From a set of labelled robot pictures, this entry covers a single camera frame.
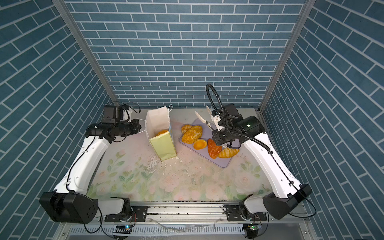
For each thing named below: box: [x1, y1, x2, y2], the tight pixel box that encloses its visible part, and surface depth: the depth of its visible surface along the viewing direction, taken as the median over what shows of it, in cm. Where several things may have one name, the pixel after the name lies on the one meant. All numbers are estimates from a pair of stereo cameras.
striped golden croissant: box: [218, 147, 240, 159], surface depth 93 cm
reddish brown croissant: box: [207, 138, 222, 160], surface depth 96 cm
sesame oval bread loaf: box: [181, 125, 203, 144], surface depth 98 cm
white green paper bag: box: [145, 103, 177, 161], surface depth 88 cm
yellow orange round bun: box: [193, 138, 208, 150], surface depth 98 cm
